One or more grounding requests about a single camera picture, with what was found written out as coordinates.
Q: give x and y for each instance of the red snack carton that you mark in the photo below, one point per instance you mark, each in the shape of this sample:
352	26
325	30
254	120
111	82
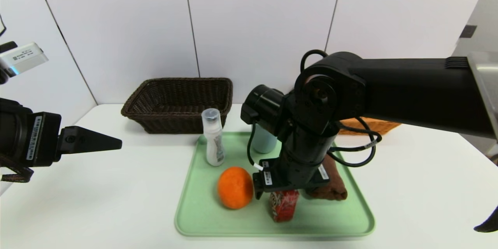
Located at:
283	206

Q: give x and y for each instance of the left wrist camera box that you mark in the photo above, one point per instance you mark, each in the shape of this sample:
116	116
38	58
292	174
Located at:
21	59

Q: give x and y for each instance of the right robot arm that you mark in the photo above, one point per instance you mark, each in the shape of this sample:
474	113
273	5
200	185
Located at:
408	85

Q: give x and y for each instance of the orange wicker basket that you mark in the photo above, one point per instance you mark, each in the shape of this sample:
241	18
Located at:
385	126

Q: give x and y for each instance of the blue-grey plastic cup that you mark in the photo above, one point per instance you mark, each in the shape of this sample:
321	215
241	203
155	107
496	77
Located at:
263	146

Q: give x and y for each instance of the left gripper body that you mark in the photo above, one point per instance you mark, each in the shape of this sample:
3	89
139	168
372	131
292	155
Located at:
43	138

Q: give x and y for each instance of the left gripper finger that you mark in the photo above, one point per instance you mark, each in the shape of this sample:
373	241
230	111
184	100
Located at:
85	142

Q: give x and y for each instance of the dark brown wicker basket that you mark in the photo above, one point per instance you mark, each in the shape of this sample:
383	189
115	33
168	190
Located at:
175	120

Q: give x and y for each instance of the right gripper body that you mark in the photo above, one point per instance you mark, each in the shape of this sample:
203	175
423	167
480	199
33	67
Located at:
272	179

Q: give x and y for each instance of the brown rolled towel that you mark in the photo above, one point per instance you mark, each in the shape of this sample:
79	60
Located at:
334	190

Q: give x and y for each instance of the light green plastic tray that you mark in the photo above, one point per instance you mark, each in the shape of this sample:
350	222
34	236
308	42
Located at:
218	221

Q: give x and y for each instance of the orange fruit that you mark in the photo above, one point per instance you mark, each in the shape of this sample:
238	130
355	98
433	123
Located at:
234	187

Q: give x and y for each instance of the dark wall fixture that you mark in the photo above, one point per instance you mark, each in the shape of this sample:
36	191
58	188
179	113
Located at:
468	31

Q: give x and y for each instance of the white plastic bottle clear cap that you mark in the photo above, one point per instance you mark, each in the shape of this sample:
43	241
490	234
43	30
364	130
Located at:
214	144

